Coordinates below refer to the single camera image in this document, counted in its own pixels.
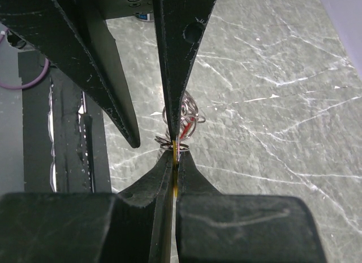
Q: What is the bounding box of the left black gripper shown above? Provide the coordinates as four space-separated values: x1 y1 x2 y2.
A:
1 0 217 148

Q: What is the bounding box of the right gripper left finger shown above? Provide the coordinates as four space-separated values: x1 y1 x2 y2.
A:
1 151 173 262

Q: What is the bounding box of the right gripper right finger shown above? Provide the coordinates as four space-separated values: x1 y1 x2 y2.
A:
176 152 327 262

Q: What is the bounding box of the yellow key tag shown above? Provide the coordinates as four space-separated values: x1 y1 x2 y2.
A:
173 137 179 197

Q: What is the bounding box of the red key tag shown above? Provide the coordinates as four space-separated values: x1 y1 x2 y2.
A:
180 117 195 140

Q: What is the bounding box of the metal keyring with small rings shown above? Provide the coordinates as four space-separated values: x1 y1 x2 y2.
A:
155 90 206 152

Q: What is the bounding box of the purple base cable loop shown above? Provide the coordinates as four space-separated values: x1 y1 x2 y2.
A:
0 28 50 90

